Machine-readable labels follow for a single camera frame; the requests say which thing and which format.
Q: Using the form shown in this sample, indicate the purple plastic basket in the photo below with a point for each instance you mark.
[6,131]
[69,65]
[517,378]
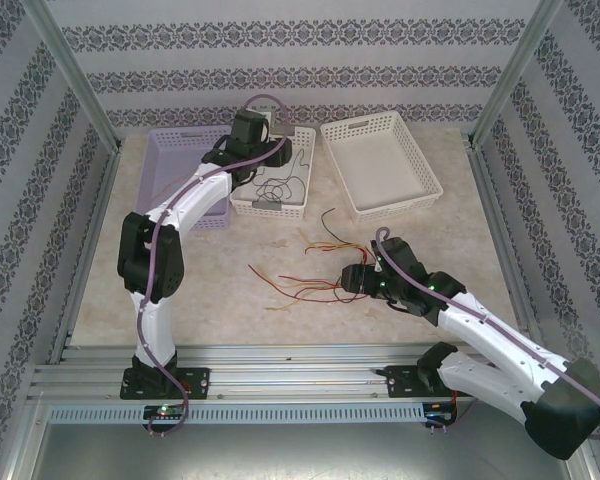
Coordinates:
[170,155]

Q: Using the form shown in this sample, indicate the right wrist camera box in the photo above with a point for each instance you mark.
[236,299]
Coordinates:
[378,265]

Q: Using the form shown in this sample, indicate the aluminium side rail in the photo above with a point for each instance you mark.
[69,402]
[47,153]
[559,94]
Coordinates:
[491,200]
[102,200]

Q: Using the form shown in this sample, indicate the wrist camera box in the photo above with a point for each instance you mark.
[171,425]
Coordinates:
[268,119]
[378,265]

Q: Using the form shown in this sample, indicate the aluminium mounting rail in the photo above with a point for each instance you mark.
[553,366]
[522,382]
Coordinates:
[290,380]

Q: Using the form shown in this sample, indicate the steel sheet panel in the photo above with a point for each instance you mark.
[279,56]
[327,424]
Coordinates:
[300,455]

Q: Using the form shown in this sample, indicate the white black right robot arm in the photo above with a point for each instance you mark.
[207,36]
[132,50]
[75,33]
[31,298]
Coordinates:
[480,380]

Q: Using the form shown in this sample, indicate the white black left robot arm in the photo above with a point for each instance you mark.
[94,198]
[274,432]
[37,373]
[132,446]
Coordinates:
[160,330]

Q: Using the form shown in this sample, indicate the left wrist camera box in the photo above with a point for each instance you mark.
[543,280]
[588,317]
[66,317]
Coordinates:
[268,119]

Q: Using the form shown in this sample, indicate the aluminium frame post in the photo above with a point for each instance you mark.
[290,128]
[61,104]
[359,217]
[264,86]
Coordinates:
[75,75]
[512,75]

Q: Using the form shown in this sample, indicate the large white plastic basket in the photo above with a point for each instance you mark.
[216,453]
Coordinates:
[380,165]

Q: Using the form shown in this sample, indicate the small white plastic basket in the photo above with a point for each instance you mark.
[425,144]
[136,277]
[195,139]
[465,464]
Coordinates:
[292,212]

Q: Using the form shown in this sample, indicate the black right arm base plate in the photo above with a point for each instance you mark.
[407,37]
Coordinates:
[400,382]

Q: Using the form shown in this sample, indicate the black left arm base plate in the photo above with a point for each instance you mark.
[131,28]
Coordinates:
[200,382]

